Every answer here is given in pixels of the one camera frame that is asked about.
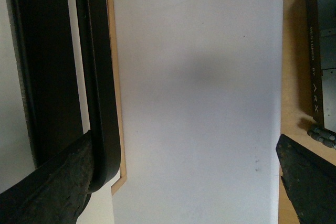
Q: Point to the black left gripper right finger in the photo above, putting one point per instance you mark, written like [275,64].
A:
[309,181]

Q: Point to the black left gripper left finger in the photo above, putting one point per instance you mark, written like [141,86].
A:
[57,192]

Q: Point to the white drawer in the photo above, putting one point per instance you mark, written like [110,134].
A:
[16,155]

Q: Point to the black ARX robot base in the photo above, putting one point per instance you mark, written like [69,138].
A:
[321,46]

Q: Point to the wooden two-drawer cabinet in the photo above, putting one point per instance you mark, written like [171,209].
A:
[117,181]

